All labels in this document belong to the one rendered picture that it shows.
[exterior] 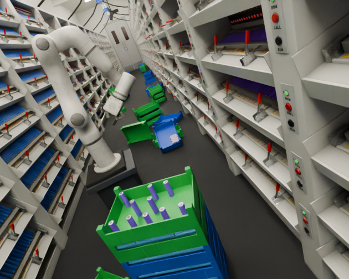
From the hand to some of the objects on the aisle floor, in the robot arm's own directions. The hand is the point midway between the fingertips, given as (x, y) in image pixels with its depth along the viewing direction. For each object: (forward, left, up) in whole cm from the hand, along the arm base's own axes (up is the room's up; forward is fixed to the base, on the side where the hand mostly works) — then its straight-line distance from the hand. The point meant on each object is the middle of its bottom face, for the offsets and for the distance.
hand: (107, 120), depth 136 cm
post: (+61, -39, -58) cm, 93 cm away
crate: (+40, +46, -54) cm, 81 cm away
